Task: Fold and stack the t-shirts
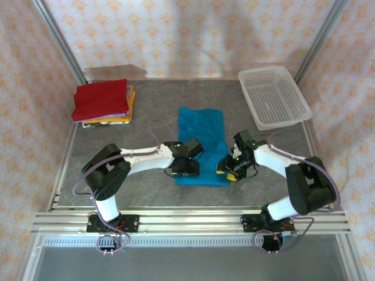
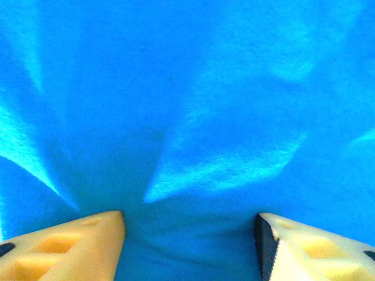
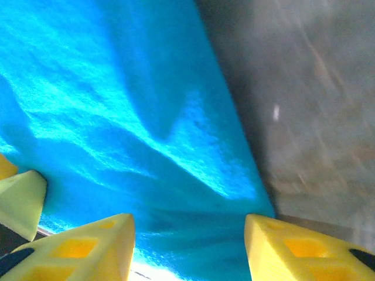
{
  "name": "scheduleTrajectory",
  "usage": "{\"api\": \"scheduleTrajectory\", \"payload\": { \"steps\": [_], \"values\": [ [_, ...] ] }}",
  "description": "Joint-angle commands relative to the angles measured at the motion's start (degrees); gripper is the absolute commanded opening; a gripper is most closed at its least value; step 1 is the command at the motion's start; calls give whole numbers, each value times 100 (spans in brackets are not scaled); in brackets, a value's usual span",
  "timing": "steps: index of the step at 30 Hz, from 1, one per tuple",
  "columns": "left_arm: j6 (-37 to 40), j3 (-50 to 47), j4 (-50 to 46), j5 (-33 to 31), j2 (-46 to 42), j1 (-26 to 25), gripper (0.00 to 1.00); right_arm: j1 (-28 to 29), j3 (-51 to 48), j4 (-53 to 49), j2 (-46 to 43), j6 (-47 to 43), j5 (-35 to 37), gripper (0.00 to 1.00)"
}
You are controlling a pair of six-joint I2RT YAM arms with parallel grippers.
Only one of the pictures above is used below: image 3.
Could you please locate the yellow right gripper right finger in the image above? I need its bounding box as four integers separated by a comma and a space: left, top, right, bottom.
244, 213, 375, 281

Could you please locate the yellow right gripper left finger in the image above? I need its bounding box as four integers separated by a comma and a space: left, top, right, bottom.
0, 213, 137, 281

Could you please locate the blue t-shirt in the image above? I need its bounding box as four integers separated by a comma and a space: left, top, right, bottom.
0, 0, 277, 281

